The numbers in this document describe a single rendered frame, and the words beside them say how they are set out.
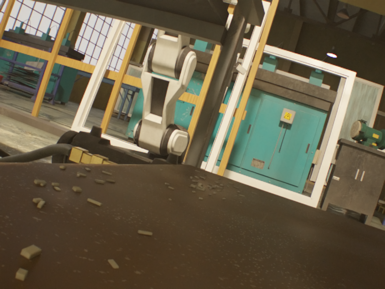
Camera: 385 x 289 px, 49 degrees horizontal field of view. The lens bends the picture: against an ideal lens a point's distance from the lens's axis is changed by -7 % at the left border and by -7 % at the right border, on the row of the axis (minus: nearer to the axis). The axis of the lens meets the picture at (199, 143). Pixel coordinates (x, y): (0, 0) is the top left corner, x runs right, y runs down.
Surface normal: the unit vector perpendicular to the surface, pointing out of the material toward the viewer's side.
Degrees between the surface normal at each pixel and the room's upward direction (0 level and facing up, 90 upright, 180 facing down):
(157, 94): 121
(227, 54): 90
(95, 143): 45
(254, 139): 90
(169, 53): 105
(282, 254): 0
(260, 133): 90
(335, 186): 90
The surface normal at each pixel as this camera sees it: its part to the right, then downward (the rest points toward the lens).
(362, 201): -0.22, -0.04
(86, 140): 0.04, -0.71
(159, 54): -0.33, 0.19
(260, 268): 0.31, -0.95
